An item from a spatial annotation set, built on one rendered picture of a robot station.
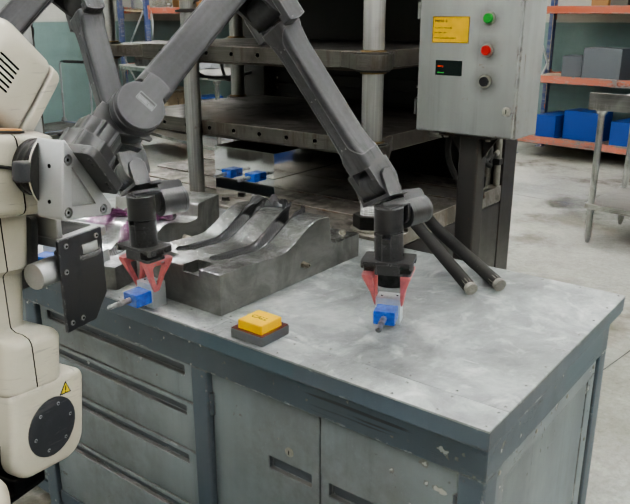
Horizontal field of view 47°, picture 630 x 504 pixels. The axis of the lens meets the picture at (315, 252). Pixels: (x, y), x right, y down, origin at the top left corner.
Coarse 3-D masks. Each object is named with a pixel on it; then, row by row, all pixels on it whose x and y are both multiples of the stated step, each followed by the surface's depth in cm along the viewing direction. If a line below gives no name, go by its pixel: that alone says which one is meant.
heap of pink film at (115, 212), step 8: (112, 208) 186; (96, 216) 185; (104, 216) 184; (112, 216) 185; (160, 216) 188; (168, 216) 191; (104, 224) 182; (120, 232) 179; (128, 232) 178; (120, 240) 177
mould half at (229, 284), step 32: (224, 224) 179; (256, 224) 175; (288, 224) 172; (320, 224) 172; (192, 256) 159; (256, 256) 161; (288, 256) 165; (320, 256) 175; (352, 256) 186; (192, 288) 154; (224, 288) 150; (256, 288) 158
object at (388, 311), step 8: (376, 296) 147; (384, 296) 147; (392, 296) 147; (376, 304) 147; (384, 304) 146; (392, 304) 146; (376, 312) 143; (384, 312) 142; (392, 312) 142; (400, 312) 146; (376, 320) 143; (384, 320) 141; (392, 320) 142; (400, 320) 147; (376, 328) 138
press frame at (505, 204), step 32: (320, 0) 308; (352, 0) 299; (416, 0) 282; (320, 32) 312; (352, 32) 303; (416, 32) 285; (288, 96) 332; (352, 96) 310; (384, 96) 300; (416, 96) 291; (416, 160) 299; (512, 160) 276; (512, 192) 282
